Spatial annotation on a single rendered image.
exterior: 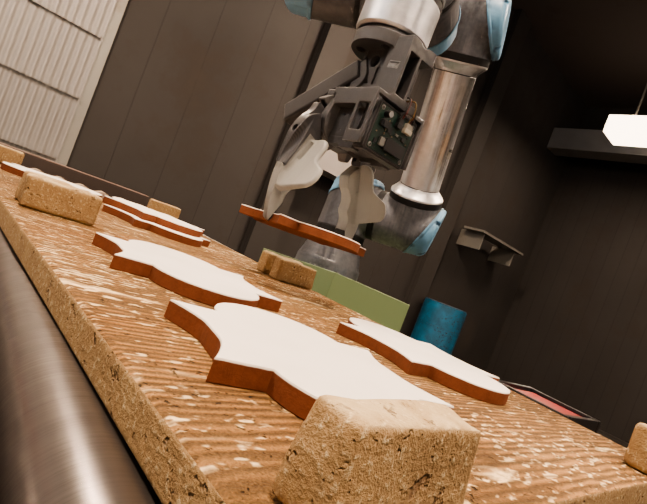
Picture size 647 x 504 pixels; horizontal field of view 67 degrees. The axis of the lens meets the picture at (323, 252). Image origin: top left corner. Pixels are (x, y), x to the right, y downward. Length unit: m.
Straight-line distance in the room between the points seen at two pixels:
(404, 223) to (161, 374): 0.91
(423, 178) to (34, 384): 0.91
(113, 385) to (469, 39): 0.90
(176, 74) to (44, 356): 4.07
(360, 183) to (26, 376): 0.40
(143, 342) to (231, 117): 4.27
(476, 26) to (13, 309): 0.88
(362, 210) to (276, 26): 4.24
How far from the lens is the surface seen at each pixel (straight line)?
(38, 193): 0.46
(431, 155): 1.02
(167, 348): 0.19
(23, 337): 0.23
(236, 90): 4.47
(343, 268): 1.05
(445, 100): 1.01
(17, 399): 0.19
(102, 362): 0.18
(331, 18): 0.68
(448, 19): 0.63
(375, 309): 1.06
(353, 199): 0.53
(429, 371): 0.34
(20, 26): 3.95
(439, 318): 6.17
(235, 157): 4.48
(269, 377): 0.18
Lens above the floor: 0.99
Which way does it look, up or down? 1 degrees down
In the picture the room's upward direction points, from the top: 21 degrees clockwise
